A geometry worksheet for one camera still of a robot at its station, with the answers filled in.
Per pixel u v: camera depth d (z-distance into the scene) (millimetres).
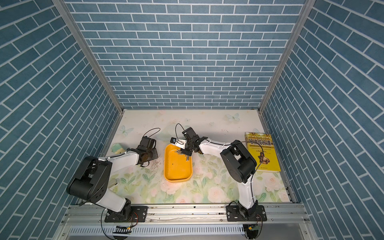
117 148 903
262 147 958
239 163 510
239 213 666
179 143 809
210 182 848
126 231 721
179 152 963
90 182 448
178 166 917
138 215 727
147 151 754
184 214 753
